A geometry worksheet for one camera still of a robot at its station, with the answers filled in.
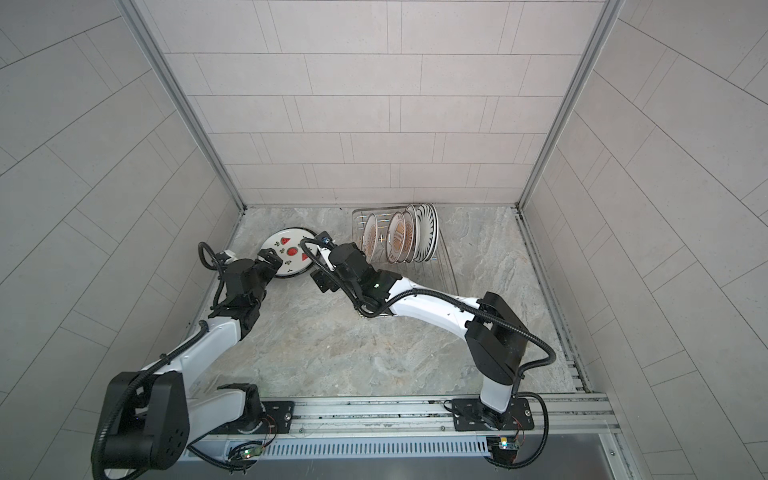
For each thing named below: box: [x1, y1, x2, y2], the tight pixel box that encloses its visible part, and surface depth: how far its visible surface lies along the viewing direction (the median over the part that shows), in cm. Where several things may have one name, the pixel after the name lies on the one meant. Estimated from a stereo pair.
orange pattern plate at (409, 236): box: [401, 210, 415, 263], surface depth 91 cm
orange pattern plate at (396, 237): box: [386, 211, 407, 264], surface depth 101 cm
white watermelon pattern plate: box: [259, 227, 317, 278], surface depth 104 cm
